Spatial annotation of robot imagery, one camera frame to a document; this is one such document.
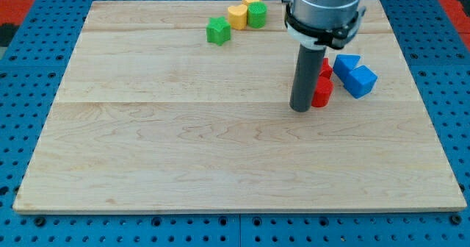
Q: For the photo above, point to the wooden board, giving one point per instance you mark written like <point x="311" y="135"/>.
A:
<point x="150" y="118"/>

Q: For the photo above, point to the blue triangle block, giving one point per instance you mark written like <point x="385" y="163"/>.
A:
<point x="345" y="63"/>

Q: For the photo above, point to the blue cube block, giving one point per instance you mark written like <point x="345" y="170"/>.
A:
<point x="360" y="81"/>

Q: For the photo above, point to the yellow heart block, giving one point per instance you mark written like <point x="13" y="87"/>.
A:
<point x="237" y="16"/>

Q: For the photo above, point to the red star block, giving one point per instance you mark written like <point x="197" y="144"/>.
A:
<point x="326" y="70"/>

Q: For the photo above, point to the green circle block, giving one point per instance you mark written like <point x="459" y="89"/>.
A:
<point x="256" y="14"/>

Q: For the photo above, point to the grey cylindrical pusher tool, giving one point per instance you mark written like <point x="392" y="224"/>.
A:
<point x="308" y="67"/>

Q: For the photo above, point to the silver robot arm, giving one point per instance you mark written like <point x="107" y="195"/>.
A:
<point x="318" y="24"/>

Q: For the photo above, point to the green star block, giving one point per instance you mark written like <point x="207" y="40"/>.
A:
<point x="218" y="31"/>

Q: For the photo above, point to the red cylinder block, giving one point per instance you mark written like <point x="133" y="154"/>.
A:
<point x="322" y="92"/>

